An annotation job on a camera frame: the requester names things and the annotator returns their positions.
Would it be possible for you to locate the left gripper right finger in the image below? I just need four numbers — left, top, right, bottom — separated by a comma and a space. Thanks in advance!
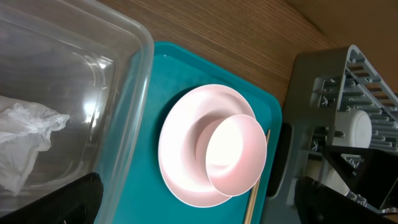
294, 176, 395, 224

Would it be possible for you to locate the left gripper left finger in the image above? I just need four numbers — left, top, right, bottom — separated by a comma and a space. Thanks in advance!
1, 172, 104, 224

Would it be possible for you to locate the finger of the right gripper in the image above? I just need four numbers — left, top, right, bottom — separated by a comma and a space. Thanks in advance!
322, 145, 397, 209

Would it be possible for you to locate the grey bowl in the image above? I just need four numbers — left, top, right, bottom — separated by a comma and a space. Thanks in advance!
333, 109, 372, 148

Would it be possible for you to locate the wooden chopstick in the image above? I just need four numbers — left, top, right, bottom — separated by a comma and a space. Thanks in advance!
243, 129, 272, 224

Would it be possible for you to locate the grey dish rack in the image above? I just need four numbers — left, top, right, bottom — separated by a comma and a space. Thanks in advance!
261, 45, 397, 223

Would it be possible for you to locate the white napkin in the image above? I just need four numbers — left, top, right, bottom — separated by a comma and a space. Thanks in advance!
1, 96, 70, 195

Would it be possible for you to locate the small pink plate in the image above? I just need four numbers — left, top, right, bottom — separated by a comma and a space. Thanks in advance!
195, 114, 267, 197

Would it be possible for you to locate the cream cup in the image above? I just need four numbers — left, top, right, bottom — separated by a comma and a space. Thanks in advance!
305, 159, 349, 196

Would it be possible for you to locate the large pink plate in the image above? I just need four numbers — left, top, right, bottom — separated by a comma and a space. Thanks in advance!
158, 84, 255, 208

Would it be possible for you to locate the clear plastic bin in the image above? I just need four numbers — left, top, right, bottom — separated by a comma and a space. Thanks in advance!
1, 0, 154, 223

